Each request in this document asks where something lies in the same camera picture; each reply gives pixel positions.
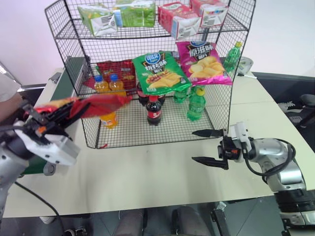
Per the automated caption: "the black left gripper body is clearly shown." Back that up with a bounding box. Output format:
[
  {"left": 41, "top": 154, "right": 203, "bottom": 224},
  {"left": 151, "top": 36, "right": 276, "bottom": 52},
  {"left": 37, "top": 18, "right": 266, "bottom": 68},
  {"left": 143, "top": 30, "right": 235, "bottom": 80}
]
[{"left": 22, "top": 103, "right": 73, "bottom": 141}]

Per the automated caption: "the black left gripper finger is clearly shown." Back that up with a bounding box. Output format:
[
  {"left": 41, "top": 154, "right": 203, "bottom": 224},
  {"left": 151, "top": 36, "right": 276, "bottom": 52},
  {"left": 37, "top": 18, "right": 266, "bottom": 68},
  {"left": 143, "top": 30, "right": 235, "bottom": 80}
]
[
  {"left": 46, "top": 99, "right": 84, "bottom": 121},
  {"left": 56, "top": 102, "right": 92, "bottom": 130}
]

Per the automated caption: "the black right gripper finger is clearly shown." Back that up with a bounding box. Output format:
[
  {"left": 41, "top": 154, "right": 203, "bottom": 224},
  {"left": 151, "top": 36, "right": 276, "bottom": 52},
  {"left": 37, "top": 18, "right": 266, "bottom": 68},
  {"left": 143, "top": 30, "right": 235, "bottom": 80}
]
[
  {"left": 191, "top": 155, "right": 230, "bottom": 171},
  {"left": 191, "top": 128, "right": 231, "bottom": 139}
]

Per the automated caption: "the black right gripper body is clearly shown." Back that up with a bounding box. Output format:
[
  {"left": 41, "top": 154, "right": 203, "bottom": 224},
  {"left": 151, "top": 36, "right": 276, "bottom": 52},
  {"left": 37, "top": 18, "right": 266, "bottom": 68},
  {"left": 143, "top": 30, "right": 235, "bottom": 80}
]
[{"left": 217, "top": 134, "right": 244, "bottom": 163}]

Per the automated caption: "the red chip bag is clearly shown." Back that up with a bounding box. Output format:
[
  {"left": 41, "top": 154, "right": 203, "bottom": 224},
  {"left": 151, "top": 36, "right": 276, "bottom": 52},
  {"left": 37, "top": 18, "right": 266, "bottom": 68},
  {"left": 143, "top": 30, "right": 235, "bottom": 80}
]
[
  {"left": 34, "top": 94, "right": 134, "bottom": 124},
  {"left": 83, "top": 59, "right": 137, "bottom": 95}
]

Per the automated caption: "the green belt conveyor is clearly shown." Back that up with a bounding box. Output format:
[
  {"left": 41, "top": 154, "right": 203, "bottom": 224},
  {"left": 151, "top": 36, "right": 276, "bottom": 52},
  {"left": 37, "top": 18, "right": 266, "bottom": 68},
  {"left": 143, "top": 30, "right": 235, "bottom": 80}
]
[{"left": 19, "top": 56, "right": 91, "bottom": 177}]

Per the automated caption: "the green soda bottle yellow cap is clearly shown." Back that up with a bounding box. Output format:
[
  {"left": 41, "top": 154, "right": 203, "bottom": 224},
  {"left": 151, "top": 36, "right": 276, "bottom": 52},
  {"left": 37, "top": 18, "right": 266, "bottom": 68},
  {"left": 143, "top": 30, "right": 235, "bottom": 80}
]
[
  {"left": 187, "top": 87, "right": 206, "bottom": 122},
  {"left": 222, "top": 41, "right": 244, "bottom": 73}
]

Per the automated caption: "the orange soda bottle blue cap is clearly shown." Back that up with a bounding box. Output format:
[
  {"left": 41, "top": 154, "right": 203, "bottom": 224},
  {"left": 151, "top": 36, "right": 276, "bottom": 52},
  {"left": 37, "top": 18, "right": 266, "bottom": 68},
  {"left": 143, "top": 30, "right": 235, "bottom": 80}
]
[
  {"left": 93, "top": 75, "right": 110, "bottom": 93},
  {"left": 109, "top": 73, "right": 127, "bottom": 97}
]

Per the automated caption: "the cola bottle red cap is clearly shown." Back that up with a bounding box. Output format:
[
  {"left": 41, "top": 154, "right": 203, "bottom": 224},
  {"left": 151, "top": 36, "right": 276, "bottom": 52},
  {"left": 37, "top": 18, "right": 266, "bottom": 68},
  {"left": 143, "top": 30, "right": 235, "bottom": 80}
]
[{"left": 145, "top": 95, "right": 163, "bottom": 127}]

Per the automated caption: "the dark rounded shape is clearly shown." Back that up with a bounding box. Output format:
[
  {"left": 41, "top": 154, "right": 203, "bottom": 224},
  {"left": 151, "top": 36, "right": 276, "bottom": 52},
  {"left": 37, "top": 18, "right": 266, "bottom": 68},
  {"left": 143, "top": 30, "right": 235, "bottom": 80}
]
[
  {"left": 171, "top": 206, "right": 213, "bottom": 236},
  {"left": 114, "top": 208, "right": 146, "bottom": 236}
]

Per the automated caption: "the red flat chip bag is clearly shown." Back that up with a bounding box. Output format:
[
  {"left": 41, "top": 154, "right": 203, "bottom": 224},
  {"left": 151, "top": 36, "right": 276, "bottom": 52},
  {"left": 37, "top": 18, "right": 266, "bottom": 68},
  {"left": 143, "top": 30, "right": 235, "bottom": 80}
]
[{"left": 83, "top": 59, "right": 137, "bottom": 95}]

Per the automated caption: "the pink potato chip bag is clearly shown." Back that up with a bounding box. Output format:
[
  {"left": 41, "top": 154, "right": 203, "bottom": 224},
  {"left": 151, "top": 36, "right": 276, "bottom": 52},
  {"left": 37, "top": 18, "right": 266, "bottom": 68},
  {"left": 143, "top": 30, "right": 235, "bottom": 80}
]
[{"left": 175, "top": 40, "right": 233, "bottom": 87}]

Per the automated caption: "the white round device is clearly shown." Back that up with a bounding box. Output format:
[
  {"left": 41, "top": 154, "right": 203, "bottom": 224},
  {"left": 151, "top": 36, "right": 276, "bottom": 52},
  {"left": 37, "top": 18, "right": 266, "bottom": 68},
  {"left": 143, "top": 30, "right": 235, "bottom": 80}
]
[{"left": 237, "top": 56, "right": 254, "bottom": 75}]

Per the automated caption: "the green potato chip bag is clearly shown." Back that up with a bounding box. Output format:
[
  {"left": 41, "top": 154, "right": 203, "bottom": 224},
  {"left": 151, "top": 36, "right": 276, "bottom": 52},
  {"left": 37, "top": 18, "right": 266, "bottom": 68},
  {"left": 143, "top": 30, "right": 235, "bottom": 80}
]
[{"left": 131, "top": 51, "right": 193, "bottom": 95}]

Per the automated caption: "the green snack box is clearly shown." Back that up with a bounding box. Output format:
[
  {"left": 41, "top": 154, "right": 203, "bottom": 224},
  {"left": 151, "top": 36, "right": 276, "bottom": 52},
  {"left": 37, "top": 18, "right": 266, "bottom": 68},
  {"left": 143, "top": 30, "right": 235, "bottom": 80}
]
[
  {"left": 77, "top": 4, "right": 119, "bottom": 38},
  {"left": 113, "top": 0, "right": 157, "bottom": 29}
]

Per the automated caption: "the grey caster wheel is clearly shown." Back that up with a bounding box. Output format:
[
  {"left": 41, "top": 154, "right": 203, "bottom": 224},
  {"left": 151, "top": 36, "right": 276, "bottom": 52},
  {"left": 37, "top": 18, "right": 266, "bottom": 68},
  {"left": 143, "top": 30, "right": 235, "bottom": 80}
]
[{"left": 39, "top": 215, "right": 56, "bottom": 225}]

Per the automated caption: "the pink snack box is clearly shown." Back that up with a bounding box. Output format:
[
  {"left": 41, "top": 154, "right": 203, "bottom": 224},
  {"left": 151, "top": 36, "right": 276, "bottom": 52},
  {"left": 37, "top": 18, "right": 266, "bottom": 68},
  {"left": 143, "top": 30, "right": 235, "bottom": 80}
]
[
  {"left": 189, "top": 0, "right": 230, "bottom": 29},
  {"left": 157, "top": 1, "right": 201, "bottom": 41}
]

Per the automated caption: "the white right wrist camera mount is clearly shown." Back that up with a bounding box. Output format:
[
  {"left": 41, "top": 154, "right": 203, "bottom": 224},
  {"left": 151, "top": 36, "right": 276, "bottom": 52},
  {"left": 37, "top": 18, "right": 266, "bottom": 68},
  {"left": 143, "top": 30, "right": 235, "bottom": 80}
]
[{"left": 228, "top": 121, "right": 254, "bottom": 163}]

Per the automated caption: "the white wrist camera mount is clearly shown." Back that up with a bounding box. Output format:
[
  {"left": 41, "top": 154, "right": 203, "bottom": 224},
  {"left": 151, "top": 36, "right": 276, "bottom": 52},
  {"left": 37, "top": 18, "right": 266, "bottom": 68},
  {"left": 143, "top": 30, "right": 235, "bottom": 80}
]
[
  {"left": 228, "top": 121, "right": 254, "bottom": 163},
  {"left": 24, "top": 133, "right": 81, "bottom": 167}
]

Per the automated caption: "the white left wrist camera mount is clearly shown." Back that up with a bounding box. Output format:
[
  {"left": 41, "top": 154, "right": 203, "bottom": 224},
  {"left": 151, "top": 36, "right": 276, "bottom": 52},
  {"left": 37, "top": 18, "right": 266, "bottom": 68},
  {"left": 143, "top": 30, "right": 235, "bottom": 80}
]
[{"left": 24, "top": 133, "right": 81, "bottom": 167}]

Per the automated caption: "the black wire mesh rack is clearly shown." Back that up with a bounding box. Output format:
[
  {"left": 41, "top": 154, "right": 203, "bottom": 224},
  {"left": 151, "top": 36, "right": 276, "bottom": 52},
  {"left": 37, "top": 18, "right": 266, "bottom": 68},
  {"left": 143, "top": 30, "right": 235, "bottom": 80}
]
[{"left": 44, "top": 0, "right": 257, "bottom": 150}]

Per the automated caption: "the black table leg bracket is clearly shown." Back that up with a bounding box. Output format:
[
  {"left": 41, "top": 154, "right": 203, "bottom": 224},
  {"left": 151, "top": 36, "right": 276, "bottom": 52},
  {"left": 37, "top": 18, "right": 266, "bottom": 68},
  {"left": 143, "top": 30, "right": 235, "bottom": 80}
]
[{"left": 210, "top": 201, "right": 237, "bottom": 236}]

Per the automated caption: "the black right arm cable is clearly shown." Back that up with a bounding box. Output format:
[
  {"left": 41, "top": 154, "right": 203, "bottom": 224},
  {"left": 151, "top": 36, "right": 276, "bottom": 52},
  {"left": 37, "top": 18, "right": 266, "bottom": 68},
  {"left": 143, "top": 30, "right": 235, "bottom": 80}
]
[{"left": 241, "top": 138, "right": 296, "bottom": 177}]

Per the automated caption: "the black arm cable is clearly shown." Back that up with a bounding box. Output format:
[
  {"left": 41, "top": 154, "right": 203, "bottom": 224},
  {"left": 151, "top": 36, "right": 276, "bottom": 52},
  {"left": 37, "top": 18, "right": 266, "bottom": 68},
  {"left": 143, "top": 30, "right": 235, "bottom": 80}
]
[
  {"left": 241, "top": 138, "right": 296, "bottom": 177},
  {"left": 14, "top": 181, "right": 65, "bottom": 236}
]

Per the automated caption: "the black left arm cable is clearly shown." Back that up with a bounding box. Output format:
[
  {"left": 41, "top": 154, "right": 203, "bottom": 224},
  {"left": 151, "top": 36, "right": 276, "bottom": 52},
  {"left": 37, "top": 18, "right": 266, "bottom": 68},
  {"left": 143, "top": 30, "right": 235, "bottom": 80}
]
[{"left": 14, "top": 181, "right": 65, "bottom": 236}]

